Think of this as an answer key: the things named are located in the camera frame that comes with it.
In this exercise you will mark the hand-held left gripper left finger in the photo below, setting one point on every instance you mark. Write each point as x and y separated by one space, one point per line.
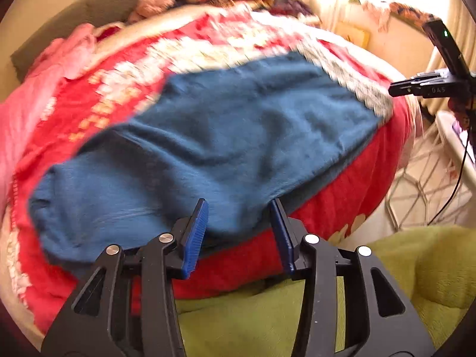
195 238

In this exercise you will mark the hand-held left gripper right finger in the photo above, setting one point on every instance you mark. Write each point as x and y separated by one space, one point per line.
280 238

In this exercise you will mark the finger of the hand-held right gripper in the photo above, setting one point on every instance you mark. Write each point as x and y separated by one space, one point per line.
431 75
405 88

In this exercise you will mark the blue denim pants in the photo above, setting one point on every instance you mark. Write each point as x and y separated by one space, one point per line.
223 137

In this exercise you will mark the yellow cardboard box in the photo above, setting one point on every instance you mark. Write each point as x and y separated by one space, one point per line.
353 35

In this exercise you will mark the red floral blanket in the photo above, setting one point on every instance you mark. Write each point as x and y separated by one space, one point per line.
353 178

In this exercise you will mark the green fleece cloth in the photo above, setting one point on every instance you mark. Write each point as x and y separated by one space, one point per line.
241 323

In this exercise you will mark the pink quilt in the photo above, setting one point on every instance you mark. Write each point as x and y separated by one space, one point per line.
22 119

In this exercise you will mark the cream bed sheet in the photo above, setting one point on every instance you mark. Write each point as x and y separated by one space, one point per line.
122 35

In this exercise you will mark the pink fuzzy garment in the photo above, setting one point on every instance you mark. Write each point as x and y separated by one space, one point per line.
152 7

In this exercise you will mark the grey bed headboard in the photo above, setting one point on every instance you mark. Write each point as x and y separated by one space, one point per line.
74 15

